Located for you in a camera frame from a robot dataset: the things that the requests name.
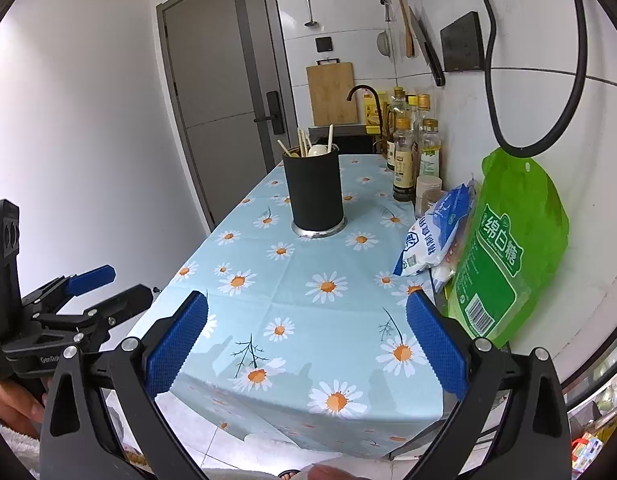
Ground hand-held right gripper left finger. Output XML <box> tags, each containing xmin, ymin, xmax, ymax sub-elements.
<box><xmin>40</xmin><ymin>290</ymin><xmax>210</xmax><ymax>480</ymax></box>

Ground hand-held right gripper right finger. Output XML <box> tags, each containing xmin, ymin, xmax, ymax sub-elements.
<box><xmin>405</xmin><ymin>290</ymin><xmax>573</xmax><ymax>480</ymax></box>

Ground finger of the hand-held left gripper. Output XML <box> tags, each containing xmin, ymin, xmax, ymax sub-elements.
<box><xmin>32</xmin><ymin>283</ymin><xmax>154</xmax><ymax>347</ymax></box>
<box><xmin>20</xmin><ymin>264</ymin><xmax>116</xmax><ymax>312</ymax></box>

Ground black cylindrical utensil holder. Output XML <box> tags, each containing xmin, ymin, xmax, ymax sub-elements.
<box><xmin>282</xmin><ymin>142</ymin><xmax>349</xmax><ymax>239</ymax></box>

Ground pile of chopsticks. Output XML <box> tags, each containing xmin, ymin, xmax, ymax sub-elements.
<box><xmin>278</xmin><ymin>124</ymin><xmax>335</xmax><ymax>158</ymax></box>

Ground person's left hand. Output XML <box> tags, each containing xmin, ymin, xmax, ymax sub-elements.
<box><xmin>0</xmin><ymin>385</ymin><xmax>46</xmax><ymax>426</ymax></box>

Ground white plastic packet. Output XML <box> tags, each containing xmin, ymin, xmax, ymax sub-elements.
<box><xmin>431</xmin><ymin>264</ymin><xmax>458</xmax><ymax>294</ymax></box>

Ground white blue salt bag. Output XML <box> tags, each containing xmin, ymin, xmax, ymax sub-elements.
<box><xmin>392</xmin><ymin>179</ymin><xmax>478</xmax><ymax>279</ymax></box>

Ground white fleece garment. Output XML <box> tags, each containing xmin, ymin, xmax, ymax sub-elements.
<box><xmin>0</xmin><ymin>417</ymin><xmax>46</xmax><ymax>480</ymax></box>

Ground green sugar bag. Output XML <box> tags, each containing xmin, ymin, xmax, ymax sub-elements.
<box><xmin>445</xmin><ymin>147</ymin><xmax>573</xmax><ymax>349</ymax></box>

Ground blue daisy printed tablecloth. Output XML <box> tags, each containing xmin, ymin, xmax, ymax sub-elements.
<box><xmin>120</xmin><ymin>152</ymin><xmax>483</xmax><ymax>461</ymax></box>

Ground clear jar brown contents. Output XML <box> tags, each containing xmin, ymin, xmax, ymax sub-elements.
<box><xmin>423</xmin><ymin>189</ymin><xmax>448</xmax><ymax>217</ymax></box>

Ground white lid jar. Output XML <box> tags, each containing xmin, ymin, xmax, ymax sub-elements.
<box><xmin>415</xmin><ymin>175</ymin><xmax>443</xmax><ymax>213</ymax></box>

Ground dark soy sauce bottle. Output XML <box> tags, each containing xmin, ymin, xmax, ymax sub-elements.
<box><xmin>392</xmin><ymin>117</ymin><xmax>418</xmax><ymax>202</ymax></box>

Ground red snack box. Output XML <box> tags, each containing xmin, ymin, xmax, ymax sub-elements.
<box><xmin>567</xmin><ymin>434</ymin><xmax>611</xmax><ymax>472</ymax></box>

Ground grey door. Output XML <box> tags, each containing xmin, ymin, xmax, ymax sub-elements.
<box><xmin>156</xmin><ymin>0</ymin><xmax>290</xmax><ymax>233</ymax></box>

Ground black sink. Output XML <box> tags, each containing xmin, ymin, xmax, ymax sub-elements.
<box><xmin>308</xmin><ymin>125</ymin><xmax>385</xmax><ymax>155</ymax></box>

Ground clear bottle gold cap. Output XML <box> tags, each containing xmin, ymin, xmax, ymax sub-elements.
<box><xmin>415</xmin><ymin>93</ymin><xmax>433</xmax><ymax>127</ymax></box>
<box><xmin>387</xmin><ymin>87</ymin><xmax>408</xmax><ymax>171</ymax></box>

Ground yellow plastic bottle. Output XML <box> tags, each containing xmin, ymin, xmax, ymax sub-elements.
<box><xmin>363</xmin><ymin>91</ymin><xmax>388</xmax><ymax>134</ymax></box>

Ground black faucet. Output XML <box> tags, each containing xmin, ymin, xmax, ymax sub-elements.
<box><xmin>347</xmin><ymin>84</ymin><xmax>385</xmax><ymax>134</ymax></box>

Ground wooden cutting board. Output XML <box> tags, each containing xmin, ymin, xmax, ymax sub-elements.
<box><xmin>305</xmin><ymin>59</ymin><xmax>358</xmax><ymax>127</ymax></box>

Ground kitchen cleaver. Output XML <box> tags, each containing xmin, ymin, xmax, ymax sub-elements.
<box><xmin>407</xmin><ymin>6</ymin><xmax>447</xmax><ymax>87</ymax></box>

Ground metal mesh strainer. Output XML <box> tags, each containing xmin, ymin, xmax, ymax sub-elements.
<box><xmin>377</xmin><ymin>0</ymin><xmax>394</xmax><ymax>59</ymax></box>

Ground wooden spatula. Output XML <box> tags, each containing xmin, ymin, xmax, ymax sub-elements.
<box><xmin>395</xmin><ymin>0</ymin><xmax>415</xmax><ymax>59</ymax></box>

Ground black door lock handle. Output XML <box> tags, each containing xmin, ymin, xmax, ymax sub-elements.
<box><xmin>253</xmin><ymin>90</ymin><xmax>282</xmax><ymax>134</ymax></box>

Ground black cable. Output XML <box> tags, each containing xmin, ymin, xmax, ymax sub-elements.
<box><xmin>467</xmin><ymin>0</ymin><xmax>589</xmax><ymax>159</ymax></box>

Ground black wall socket panel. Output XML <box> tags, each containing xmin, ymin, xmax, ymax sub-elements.
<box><xmin>439</xmin><ymin>10</ymin><xmax>487</xmax><ymax>74</ymax></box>

